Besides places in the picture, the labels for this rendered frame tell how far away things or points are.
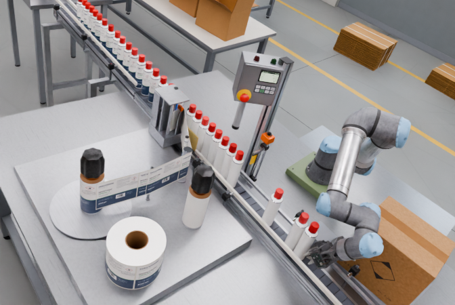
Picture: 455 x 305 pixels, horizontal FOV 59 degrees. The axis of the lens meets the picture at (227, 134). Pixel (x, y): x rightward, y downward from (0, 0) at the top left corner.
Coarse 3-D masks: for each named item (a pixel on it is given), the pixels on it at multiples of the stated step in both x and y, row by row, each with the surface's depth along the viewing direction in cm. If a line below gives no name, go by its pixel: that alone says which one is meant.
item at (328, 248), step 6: (324, 246) 148; (330, 246) 149; (336, 246) 142; (312, 252) 150; (318, 252) 146; (324, 252) 144; (330, 252) 141; (336, 252) 146; (312, 258) 149; (318, 258) 147; (324, 258) 144; (330, 258) 145; (336, 258) 141; (318, 264) 148; (324, 264) 145; (330, 264) 146
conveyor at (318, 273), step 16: (144, 96) 227; (240, 192) 186; (256, 208) 180; (272, 224) 175; (272, 240) 169; (288, 256) 164; (304, 272) 160; (320, 272) 161; (336, 288) 157; (352, 304) 153
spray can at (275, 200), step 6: (276, 192) 162; (282, 192) 162; (270, 198) 166; (276, 198) 163; (282, 198) 166; (270, 204) 166; (276, 204) 164; (270, 210) 167; (276, 210) 167; (264, 216) 171; (270, 216) 169; (270, 222) 172
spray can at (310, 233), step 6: (312, 222) 153; (306, 228) 156; (312, 228) 152; (306, 234) 154; (312, 234) 154; (300, 240) 159; (306, 240) 155; (312, 240) 155; (300, 246) 159; (306, 246) 157; (294, 252) 163; (300, 252) 160; (306, 252) 160; (300, 258) 162
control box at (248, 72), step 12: (240, 60) 165; (252, 60) 159; (264, 60) 162; (240, 72) 162; (252, 72) 160; (240, 84) 163; (252, 84) 163; (264, 84) 164; (276, 84) 164; (252, 96) 167; (264, 96) 168
